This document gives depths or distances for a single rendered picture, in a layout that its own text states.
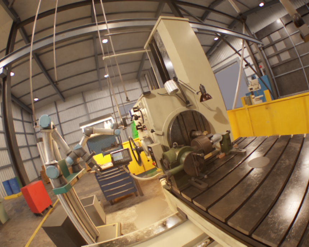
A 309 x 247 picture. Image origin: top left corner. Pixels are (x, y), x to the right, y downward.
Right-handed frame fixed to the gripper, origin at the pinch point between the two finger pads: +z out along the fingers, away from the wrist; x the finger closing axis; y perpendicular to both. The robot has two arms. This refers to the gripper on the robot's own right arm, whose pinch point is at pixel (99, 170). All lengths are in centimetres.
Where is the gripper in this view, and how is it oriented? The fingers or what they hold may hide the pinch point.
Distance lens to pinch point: 129.7
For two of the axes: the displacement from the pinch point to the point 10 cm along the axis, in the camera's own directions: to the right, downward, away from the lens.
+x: 3.5, 0.4, -9.3
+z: 6.0, 7.5, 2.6
